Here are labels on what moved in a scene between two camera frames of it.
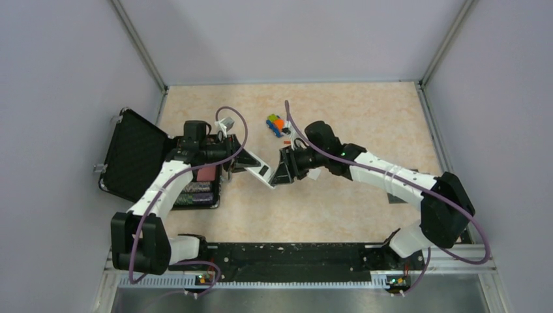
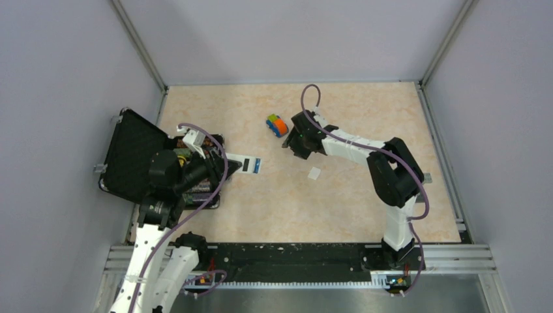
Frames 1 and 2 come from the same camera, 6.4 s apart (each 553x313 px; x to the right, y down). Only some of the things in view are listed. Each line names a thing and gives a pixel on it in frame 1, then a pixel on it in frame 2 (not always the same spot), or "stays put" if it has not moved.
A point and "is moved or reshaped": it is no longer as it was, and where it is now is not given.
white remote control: [263, 173] is moved or reshaped
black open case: [133, 152] stays put
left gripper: [244, 159] to [216, 165]
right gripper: [288, 169] to [292, 141]
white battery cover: [313, 173] stays put
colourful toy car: [275, 123] stays put
